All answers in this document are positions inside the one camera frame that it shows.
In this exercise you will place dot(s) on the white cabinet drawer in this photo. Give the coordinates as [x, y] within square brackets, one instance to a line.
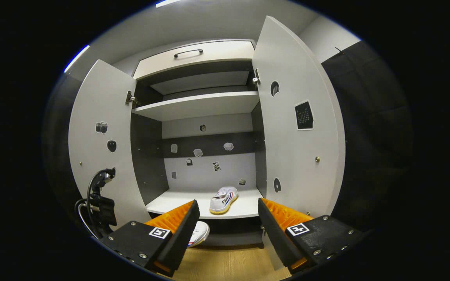
[217, 52]

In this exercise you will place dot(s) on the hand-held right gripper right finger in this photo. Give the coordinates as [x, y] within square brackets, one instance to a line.
[275, 234]

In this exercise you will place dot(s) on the white shoe cabinet door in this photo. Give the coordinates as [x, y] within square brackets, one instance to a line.
[295, 156]
[96, 164]

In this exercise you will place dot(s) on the black backdrop cloth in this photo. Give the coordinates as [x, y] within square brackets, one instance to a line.
[369, 136]

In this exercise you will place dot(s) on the ceiling light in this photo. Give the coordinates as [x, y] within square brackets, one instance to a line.
[168, 3]
[76, 58]

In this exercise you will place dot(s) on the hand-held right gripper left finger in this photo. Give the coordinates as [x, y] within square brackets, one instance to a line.
[178, 238]

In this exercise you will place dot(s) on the white cabinet shelf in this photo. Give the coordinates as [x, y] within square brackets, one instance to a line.
[193, 106]

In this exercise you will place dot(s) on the white striped shoe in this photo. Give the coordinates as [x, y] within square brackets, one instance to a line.
[199, 234]
[225, 199]

